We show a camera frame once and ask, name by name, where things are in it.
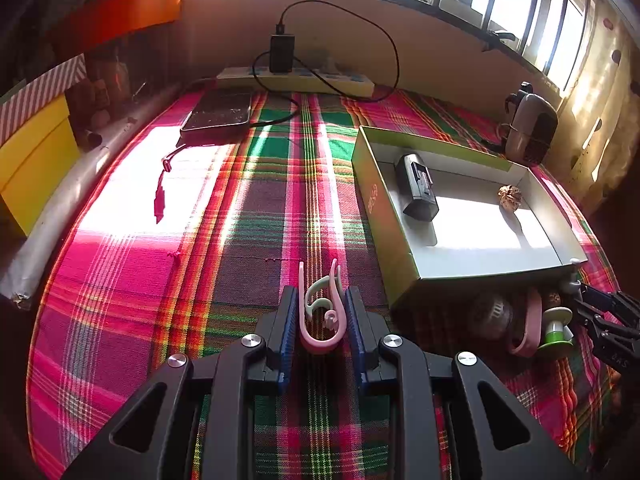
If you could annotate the yellow box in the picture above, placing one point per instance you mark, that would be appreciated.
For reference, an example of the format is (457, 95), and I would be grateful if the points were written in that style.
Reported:
(30, 160)

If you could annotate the green cardboard box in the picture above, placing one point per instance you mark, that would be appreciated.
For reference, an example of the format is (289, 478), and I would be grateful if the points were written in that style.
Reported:
(395, 260)

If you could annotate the green white spool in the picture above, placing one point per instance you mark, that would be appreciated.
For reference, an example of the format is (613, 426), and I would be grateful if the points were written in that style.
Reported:
(555, 332)

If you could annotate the silver wrapped roll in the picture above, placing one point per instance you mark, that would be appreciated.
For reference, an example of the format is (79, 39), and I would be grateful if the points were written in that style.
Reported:
(50, 210)

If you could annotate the pink plastic hook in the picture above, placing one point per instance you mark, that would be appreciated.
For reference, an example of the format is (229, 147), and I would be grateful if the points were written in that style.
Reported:
(312, 345)

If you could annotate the black charger adapter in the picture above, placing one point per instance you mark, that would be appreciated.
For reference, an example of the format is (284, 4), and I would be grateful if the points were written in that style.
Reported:
(281, 55)

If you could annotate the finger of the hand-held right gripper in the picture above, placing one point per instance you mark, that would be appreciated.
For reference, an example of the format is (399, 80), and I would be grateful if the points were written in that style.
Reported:
(617, 350)
(615, 302)

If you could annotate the black smartphone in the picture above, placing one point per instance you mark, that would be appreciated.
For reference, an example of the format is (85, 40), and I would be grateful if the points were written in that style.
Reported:
(217, 112)

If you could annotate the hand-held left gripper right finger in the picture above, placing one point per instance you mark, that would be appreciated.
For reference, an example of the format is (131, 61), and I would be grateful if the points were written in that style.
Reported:
(356, 340)

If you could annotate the black battery device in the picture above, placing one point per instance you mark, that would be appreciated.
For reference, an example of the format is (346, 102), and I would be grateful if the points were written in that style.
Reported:
(417, 195)

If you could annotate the striped box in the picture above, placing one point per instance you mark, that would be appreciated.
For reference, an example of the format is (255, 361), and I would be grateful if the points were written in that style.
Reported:
(45, 85)

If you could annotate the white knob piece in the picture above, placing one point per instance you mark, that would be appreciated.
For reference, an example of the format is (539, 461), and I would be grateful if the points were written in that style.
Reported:
(570, 285)

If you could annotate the orange box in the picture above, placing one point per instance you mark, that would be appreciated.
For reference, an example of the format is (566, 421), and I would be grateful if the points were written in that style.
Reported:
(130, 7)

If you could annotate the brown walnut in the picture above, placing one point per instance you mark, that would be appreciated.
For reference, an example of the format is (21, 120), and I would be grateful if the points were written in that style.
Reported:
(510, 196)

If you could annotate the white ribbed jar lid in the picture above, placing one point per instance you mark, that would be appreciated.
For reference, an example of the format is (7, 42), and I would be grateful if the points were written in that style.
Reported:
(490, 316)

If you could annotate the cream dotted curtain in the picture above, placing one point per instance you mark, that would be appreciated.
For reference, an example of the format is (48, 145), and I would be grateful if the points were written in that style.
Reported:
(600, 110)

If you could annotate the white power strip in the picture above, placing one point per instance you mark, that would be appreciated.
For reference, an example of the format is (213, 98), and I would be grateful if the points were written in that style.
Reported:
(345, 85)

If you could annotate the plaid cloth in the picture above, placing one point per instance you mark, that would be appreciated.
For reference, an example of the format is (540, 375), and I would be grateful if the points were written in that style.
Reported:
(200, 260)

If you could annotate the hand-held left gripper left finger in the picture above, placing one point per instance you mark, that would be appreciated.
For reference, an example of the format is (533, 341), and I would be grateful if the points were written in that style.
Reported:
(287, 340)

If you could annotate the grey portable heater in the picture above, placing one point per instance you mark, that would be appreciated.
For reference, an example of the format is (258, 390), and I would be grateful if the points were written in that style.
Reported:
(532, 125)

